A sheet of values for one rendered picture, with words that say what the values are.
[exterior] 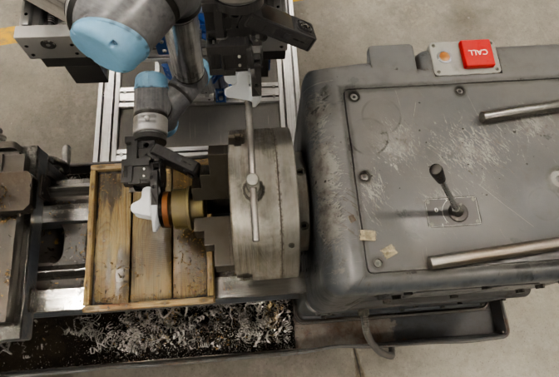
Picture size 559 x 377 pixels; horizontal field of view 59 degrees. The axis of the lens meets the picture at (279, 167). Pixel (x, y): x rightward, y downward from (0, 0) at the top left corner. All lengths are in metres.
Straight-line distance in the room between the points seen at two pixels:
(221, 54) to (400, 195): 0.40
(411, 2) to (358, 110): 1.86
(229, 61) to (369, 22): 1.94
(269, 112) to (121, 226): 1.01
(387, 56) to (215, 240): 0.50
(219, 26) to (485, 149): 0.54
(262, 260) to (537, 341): 1.61
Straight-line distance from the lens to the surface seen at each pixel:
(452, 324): 1.65
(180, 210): 1.02
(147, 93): 1.14
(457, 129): 0.99
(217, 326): 1.51
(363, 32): 2.61
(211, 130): 2.08
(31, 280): 1.33
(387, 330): 1.60
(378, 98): 0.97
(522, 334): 2.34
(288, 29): 0.74
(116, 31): 0.86
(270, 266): 0.96
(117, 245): 1.28
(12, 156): 1.36
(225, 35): 0.74
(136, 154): 1.11
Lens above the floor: 2.09
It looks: 70 degrees down
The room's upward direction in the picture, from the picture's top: 5 degrees clockwise
